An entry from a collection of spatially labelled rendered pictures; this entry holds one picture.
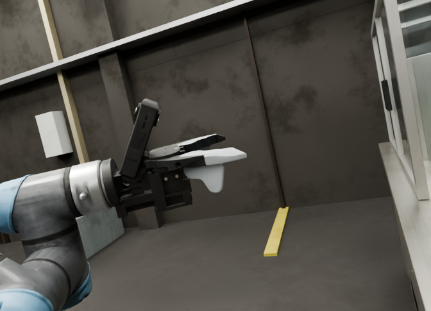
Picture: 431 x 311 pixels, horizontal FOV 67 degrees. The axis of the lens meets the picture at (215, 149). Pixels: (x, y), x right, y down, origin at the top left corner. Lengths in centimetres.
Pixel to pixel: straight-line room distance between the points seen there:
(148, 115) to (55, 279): 23
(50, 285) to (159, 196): 17
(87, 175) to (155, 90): 408
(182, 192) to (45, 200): 18
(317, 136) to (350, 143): 37
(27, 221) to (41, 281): 11
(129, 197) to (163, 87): 403
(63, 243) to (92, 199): 7
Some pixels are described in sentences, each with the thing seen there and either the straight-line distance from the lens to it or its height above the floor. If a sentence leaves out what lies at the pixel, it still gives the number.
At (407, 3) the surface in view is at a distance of 117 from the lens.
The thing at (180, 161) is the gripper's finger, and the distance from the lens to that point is 44.
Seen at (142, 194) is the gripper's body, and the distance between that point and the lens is 49.
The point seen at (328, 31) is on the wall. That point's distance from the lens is 411.
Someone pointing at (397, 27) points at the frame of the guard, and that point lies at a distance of 114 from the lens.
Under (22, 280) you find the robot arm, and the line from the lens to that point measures 42.
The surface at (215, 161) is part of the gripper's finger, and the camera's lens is 43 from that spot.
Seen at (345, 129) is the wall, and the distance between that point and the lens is 406.
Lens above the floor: 127
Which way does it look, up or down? 5 degrees down
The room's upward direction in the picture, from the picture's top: 12 degrees counter-clockwise
